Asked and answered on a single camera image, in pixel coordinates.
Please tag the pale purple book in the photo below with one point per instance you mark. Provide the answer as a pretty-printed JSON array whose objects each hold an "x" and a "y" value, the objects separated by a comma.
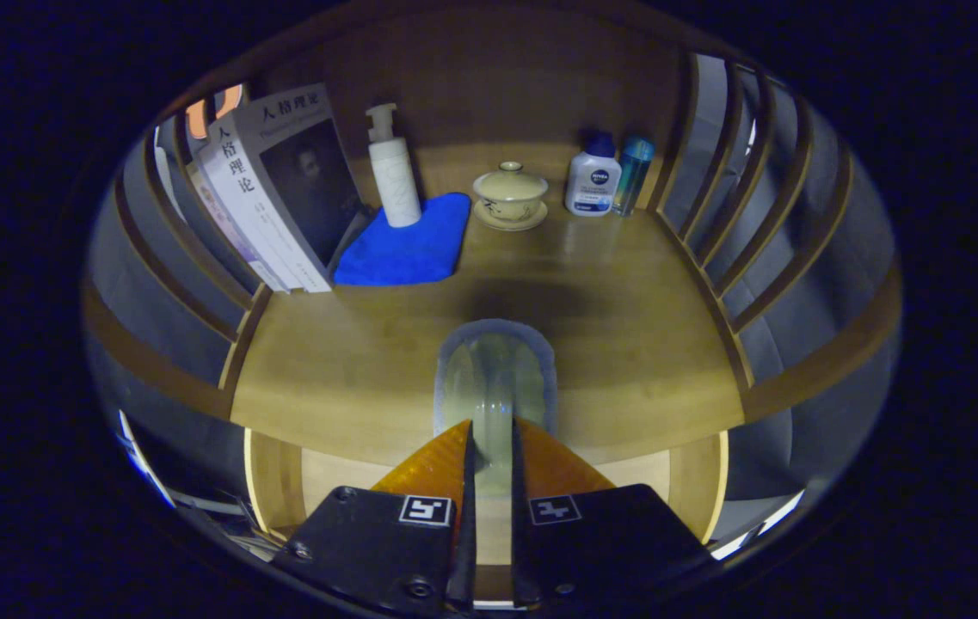
[{"x": 232, "y": 243}]

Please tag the wooden drawer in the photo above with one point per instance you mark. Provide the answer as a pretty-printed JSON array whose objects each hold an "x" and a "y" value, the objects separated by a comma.
[{"x": 334, "y": 494}]

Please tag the wooden countertop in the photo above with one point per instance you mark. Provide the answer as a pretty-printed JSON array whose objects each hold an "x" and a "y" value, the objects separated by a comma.
[{"x": 626, "y": 327}]

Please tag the white bottle blue cap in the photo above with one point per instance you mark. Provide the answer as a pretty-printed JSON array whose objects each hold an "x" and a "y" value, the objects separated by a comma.
[{"x": 592, "y": 185}]

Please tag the thin white book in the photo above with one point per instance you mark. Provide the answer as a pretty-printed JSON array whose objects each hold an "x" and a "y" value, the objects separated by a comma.
[{"x": 248, "y": 241}]

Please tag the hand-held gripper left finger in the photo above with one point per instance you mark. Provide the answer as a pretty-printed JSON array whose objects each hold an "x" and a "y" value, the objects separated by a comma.
[{"x": 466, "y": 550}]

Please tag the large white dark-cover book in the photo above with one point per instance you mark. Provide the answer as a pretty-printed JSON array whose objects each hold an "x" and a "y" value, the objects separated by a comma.
[{"x": 308, "y": 180}]

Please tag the cream lidded tea bowl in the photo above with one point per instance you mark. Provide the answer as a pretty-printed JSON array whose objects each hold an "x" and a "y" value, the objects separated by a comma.
[{"x": 510, "y": 189}]

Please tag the teal slim bottle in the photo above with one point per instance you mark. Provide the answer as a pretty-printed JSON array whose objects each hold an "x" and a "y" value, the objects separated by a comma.
[{"x": 633, "y": 176}]

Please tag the white pump bottle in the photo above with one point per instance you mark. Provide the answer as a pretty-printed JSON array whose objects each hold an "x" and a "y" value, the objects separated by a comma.
[{"x": 394, "y": 180}]

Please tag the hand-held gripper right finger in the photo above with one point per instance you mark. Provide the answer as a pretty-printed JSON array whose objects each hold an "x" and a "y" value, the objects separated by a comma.
[{"x": 521, "y": 550}]

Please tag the blue folded cloth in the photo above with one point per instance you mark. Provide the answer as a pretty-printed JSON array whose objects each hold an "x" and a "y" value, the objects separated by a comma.
[{"x": 407, "y": 254}]

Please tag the wooden cabinet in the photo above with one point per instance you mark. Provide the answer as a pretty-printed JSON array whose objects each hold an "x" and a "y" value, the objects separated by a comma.
[{"x": 497, "y": 77}]

